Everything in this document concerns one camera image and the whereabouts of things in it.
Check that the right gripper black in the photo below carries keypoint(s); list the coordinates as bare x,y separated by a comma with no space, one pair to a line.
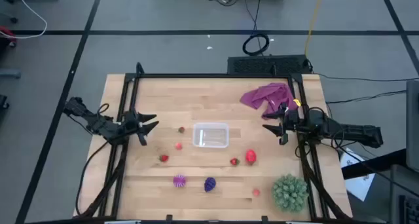
289,119

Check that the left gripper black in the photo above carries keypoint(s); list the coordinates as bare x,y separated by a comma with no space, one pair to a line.
132,125

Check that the small leafy toy strawberry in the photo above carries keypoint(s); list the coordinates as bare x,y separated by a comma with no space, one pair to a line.
181,129

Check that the pink toy peach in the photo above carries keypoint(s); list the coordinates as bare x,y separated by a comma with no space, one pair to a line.
256,192
178,146

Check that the red toy strawberry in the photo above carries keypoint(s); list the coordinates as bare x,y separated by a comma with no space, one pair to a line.
234,161
163,158

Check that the red toy dragon fruit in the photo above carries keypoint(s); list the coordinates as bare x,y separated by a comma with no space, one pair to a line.
251,156

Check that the purple white-striped toy onion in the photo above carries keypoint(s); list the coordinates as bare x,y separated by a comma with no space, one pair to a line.
179,181

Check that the purple toy grape bunch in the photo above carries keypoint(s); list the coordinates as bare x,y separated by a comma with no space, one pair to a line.
209,184

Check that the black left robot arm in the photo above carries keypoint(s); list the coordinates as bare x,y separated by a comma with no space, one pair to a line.
98,124

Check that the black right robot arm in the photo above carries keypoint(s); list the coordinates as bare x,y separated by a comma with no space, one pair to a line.
353,132

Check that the clear plastic tupperware container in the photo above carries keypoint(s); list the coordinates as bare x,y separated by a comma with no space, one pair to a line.
211,135

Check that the magenta cloth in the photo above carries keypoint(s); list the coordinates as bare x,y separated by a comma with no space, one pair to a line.
270,98

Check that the yellow tag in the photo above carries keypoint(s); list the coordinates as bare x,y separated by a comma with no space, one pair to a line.
297,102

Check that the black vented equipment case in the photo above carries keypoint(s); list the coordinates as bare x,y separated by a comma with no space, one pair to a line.
268,65

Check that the green toy lettuce head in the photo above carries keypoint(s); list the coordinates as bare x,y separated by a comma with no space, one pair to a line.
290,193

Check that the white paper sheet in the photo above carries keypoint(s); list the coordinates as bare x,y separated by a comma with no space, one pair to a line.
358,181

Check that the grey cabinet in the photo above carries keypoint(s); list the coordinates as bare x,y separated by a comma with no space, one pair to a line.
413,125

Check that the dark equipment cabinet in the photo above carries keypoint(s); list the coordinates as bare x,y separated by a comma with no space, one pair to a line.
404,197

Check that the red chair part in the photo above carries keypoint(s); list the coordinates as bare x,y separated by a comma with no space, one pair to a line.
7,34

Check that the black metal table frame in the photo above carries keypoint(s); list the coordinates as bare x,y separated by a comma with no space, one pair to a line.
212,75

